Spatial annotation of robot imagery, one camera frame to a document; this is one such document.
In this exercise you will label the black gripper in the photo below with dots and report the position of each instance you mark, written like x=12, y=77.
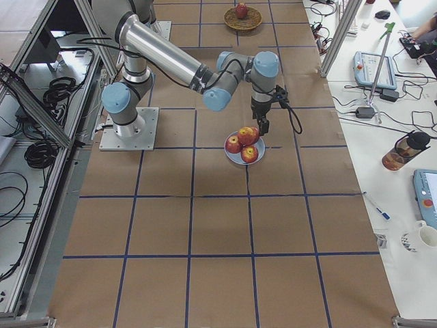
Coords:
x=259, y=110

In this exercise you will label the red yellow apple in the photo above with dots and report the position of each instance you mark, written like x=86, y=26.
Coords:
x=248, y=135

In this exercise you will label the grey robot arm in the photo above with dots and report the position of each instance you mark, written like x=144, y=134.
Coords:
x=144, y=9
x=128, y=24

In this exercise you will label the red apple on plate front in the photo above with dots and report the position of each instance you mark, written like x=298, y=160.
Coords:
x=249, y=154

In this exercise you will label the red apple on plate side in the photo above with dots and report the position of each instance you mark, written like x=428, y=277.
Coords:
x=234, y=145

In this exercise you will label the light blue plate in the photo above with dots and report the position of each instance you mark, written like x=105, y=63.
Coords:
x=237, y=157

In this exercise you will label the woven wicker basket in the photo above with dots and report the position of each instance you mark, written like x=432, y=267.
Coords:
x=250, y=22

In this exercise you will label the dark red apple in basket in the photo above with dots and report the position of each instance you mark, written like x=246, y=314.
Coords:
x=241, y=11

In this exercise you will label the black power adapter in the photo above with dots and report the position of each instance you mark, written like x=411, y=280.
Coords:
x=365, y=113

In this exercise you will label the teach pendant tablet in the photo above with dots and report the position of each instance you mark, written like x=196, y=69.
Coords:
x=365, y=67

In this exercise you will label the dark glass jar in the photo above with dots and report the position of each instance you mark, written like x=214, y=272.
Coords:
x=405, y=149

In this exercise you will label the blue white pen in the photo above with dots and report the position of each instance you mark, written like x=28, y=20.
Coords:
x=382, y=212

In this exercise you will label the black computer mouse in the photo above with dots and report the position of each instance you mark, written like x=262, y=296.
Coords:
x=382, y=14

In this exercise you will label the white mug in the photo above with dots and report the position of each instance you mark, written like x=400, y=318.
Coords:
x=421, y=239

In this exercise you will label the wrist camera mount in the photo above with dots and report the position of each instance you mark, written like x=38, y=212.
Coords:
x=280, y=96

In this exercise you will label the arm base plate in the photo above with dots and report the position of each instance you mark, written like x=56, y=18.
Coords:
x=162, y=27
x=139, y=135

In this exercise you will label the aluminium frame post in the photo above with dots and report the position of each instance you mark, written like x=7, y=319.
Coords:
x=344, y=24

